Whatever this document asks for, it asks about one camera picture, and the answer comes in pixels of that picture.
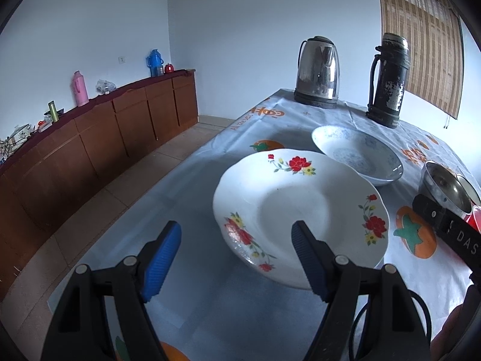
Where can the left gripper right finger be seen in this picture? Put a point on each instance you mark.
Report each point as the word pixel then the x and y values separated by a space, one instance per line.
pixel 371 314

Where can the white floral plate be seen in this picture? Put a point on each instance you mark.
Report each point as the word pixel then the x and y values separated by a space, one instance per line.
pixel 259 198

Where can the small red pot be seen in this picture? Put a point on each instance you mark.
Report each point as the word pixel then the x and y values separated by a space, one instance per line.
pixel 169 68

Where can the brown wooden sideboard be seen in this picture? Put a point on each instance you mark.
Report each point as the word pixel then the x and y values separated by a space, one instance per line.
pixel 57 170

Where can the white persimmon print tablecloth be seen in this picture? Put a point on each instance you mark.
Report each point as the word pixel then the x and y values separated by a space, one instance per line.
pixel 213 306

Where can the blue thermos jug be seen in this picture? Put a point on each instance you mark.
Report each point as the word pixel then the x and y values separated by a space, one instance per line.
pixel 155 63

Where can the red plastic bowl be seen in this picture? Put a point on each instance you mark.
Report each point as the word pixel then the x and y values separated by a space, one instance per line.
pixel 474 218

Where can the pink thermos jug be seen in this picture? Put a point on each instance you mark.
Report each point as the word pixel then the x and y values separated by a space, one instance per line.
pixel 79 89

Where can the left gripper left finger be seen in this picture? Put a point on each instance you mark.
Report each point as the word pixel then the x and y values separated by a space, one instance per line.
pixel 79 329

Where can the clear plastic bag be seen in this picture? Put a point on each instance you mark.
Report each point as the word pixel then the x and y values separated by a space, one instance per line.
pixel 105 87

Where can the stainless steel electric kettle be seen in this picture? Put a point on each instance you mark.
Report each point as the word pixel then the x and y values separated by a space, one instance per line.
pixel 318 73

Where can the green yellow cylinder can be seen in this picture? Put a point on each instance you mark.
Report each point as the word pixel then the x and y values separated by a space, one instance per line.
pixel 53 112

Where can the bamboo window blind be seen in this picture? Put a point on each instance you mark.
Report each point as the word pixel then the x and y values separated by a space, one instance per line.
pixel 434 36

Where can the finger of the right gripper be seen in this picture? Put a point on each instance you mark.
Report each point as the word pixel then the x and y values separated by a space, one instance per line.
pixel 461 237

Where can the black thermos flask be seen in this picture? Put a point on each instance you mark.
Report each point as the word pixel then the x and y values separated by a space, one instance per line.
pixel 388 76

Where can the stainless steel bowl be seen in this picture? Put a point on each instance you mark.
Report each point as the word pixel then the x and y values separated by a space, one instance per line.
pixel 440 185

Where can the blue patterned white bowl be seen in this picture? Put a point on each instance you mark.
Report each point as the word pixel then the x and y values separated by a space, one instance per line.
pixel 371 158

